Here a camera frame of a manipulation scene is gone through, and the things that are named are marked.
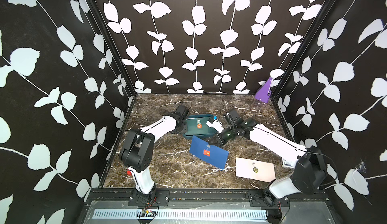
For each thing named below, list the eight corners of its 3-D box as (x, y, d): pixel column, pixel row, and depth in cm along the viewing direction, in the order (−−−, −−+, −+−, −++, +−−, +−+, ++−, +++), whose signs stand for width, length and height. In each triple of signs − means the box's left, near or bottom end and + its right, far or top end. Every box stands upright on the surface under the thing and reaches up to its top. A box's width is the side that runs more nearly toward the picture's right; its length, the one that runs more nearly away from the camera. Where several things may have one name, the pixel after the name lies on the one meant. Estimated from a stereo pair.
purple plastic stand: (264, 104, 117) (273, 87, 103) (255, 99, 121) (263, 81, 107) (270, 99, 121) (280, 82, 107) (261, 94, 125) (270, 76, 111)
